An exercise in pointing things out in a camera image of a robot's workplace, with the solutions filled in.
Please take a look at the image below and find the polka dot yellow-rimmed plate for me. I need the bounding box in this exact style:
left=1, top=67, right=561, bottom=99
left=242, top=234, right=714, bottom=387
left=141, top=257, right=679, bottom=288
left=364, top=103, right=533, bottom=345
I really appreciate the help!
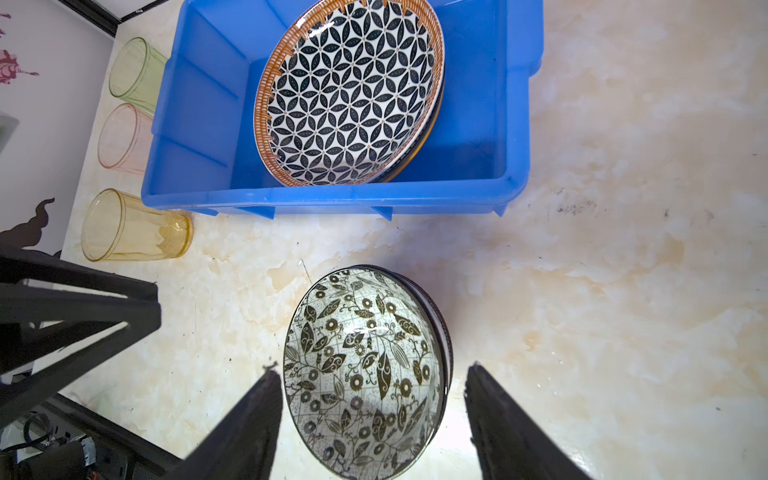
left=375, top=86, right=445, bottom=183

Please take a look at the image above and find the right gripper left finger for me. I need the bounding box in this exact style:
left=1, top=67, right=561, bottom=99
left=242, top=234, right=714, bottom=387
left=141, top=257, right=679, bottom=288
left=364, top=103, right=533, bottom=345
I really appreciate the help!
left=166, top=370, right=283, bottom=479

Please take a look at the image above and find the black geometric orange-rimmed plate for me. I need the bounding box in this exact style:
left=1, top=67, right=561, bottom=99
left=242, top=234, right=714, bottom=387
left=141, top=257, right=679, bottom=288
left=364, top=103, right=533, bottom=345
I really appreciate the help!
left=253, top=1, right=446, bottom=187

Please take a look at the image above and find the dark floral patterned bowl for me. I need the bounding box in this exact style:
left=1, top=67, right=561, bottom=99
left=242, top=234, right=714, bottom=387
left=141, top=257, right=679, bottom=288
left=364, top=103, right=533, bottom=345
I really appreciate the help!
left=283, top=265, right=453, bottom=479

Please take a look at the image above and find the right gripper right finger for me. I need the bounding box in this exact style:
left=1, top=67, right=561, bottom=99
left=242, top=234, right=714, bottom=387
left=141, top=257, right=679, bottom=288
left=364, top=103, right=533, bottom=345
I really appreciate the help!
left=464, top=363, right=589, bottom=479

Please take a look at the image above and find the green translucent plastic cup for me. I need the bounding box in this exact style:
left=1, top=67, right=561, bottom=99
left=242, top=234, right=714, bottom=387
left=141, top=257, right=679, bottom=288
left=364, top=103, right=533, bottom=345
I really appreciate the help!
left=108, top=37, right=167, bottom=115

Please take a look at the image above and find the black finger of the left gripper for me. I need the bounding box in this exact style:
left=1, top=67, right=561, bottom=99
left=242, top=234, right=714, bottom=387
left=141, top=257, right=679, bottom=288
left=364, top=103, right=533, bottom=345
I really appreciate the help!
left=1, top=324, right=156, bottom=427
left=1, top=246, right=161, bottom=374

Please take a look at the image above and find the yellow translucent plastic cup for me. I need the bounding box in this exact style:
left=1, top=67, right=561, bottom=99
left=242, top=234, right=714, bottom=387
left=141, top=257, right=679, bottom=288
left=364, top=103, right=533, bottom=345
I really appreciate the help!
left=81, top=188, right=194, bottom=262

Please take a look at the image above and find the pink translucent plastic cup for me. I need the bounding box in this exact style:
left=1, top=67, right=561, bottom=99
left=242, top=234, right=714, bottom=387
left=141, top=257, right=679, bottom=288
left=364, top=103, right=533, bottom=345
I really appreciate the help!
left=97, top=103, right=153, bottom=175

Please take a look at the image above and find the blue plastic bin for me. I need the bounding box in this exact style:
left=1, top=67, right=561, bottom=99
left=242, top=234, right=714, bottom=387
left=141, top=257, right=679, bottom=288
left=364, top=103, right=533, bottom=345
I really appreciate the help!
left=141, top=0, right=544, bottom=218

